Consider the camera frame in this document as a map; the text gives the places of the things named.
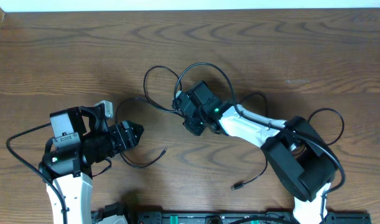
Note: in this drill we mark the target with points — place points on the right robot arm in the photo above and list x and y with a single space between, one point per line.
301 160

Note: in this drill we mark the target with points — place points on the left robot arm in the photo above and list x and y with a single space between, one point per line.
82 137

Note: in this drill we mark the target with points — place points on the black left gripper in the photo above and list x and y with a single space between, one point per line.
117 130

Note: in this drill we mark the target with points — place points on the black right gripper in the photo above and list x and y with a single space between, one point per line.
189 124

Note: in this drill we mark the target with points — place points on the black aluminium mounting rail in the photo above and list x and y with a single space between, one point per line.
121 213

